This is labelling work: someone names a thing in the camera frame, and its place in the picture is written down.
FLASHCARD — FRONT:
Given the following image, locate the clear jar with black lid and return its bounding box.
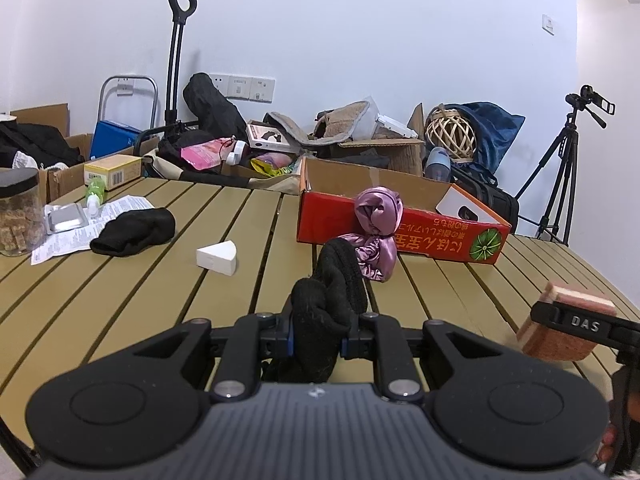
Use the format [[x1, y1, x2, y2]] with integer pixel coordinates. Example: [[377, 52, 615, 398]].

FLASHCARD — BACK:
[[0, 168, 46, 256]]

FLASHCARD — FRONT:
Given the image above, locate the white wall switch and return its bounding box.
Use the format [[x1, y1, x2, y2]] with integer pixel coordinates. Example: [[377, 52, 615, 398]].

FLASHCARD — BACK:
[[541, 14, 555, 36]]

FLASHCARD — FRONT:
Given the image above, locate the pink satin scrunchie cloth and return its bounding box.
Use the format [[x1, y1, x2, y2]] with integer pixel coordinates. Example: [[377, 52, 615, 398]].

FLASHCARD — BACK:
[[341, 186, 404, 283]]

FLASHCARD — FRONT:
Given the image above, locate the wall power outlet strip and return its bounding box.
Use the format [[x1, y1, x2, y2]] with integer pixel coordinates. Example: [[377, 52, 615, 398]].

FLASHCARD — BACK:
[[208, 73, 277, 103]]

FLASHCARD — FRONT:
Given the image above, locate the blue water bottle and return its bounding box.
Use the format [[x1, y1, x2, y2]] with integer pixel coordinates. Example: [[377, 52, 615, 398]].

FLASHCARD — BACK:
[[423, 146, 451, 182]]

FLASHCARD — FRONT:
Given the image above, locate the pink brown scrub sponge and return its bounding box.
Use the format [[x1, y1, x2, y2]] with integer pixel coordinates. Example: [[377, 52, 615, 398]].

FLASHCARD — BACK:
[[516, 282, 617, 362]]

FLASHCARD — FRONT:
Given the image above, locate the large cardboard box left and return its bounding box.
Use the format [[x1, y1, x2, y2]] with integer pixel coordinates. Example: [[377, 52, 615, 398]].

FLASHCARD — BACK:
[[1, 103, 92, 204]]

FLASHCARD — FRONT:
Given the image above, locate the red cardboard fruit box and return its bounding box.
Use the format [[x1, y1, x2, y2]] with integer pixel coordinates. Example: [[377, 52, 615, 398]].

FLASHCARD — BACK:
[[297, 158, 511, 264]]

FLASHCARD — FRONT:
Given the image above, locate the white paper sheet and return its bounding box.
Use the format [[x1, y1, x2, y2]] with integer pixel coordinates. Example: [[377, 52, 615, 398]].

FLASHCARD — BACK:
[[30, 195, 153, 266]]

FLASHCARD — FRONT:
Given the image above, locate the woven rattan ball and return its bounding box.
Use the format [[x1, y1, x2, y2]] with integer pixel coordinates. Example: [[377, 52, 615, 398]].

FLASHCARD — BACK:
[[425, 104, 477, 162]]

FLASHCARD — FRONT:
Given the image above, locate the blue folding cart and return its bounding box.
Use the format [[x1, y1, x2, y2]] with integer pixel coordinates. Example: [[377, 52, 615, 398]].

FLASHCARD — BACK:
[[89, 74, 160, 159]]

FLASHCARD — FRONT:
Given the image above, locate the white wedge block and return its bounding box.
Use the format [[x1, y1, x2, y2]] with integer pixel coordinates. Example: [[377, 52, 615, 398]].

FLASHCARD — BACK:
[[196, 240, 238, 276]]

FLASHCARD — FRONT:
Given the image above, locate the black sock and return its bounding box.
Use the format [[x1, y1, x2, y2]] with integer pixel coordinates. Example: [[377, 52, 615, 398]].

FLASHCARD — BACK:
[[90, 208, 176, 257], [262, 237, 368, 384]]

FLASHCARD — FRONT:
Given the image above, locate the open brown cardboard box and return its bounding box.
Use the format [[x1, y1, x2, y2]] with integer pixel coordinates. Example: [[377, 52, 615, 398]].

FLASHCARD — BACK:
[[263, 98, 426, 177]]

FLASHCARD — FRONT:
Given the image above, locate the black sock on table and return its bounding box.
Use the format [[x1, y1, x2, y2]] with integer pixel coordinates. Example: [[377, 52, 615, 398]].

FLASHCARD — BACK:
[[90, 208, 176, 257]]

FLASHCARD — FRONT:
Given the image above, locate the small green bottle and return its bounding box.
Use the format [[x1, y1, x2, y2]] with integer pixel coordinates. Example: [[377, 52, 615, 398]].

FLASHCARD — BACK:
[[86, 177, 106, 218]]

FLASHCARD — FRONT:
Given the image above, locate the black bag by wall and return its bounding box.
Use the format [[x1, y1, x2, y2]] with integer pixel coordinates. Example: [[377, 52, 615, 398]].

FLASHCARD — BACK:
[[182, 73, 247, 141]]

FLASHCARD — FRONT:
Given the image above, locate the black trolley handle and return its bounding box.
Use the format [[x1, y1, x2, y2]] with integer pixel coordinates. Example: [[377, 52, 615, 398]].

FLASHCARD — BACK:
[[134, 0, 198, 156]]

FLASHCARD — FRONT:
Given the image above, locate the yellow small carton box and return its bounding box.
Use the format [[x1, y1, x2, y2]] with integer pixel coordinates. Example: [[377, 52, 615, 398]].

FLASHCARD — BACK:
[[84, 154, 142, 191]]

